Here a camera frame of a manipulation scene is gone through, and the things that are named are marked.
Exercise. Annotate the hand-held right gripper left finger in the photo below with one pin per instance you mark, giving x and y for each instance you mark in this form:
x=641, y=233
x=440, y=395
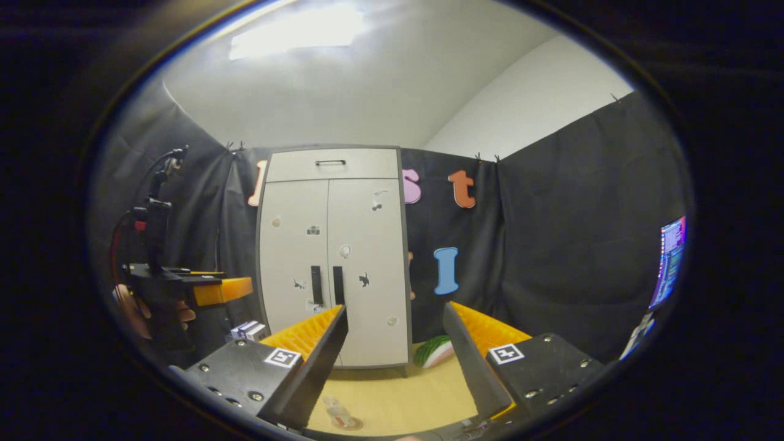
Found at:
x=315, y=361

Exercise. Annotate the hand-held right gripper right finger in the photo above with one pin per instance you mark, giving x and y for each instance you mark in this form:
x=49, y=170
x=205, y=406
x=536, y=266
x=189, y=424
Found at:
x=471, y=361

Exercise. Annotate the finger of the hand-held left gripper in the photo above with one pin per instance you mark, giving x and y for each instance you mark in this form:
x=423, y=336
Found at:
x=223, y=291

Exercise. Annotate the clear bottle with red label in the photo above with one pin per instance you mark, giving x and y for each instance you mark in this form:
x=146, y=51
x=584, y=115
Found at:
x=337, y=410

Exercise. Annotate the white and grey cabinet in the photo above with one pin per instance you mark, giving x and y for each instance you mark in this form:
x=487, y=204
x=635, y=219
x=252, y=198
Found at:
x=334, y=245

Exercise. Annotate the white cabinet drawer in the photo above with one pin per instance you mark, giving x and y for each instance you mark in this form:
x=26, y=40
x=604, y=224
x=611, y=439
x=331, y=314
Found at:
x=288, y=165

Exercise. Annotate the toy watermelon slice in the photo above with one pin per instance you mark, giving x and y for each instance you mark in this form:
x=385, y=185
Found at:
x=435, y=352

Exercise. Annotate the blue and white box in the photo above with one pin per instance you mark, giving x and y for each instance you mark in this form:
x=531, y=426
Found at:
x=242, y=331
x=260, y=331

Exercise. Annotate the black backdrop cloth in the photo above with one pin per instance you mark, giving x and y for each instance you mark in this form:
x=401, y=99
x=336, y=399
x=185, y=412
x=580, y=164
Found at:
x=582, y=233

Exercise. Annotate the computer monitor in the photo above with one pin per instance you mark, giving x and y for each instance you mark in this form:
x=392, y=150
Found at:
x=670, y=263

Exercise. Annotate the ceiling light panel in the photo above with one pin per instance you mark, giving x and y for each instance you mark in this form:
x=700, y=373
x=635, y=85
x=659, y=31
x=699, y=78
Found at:
x=294, y=33

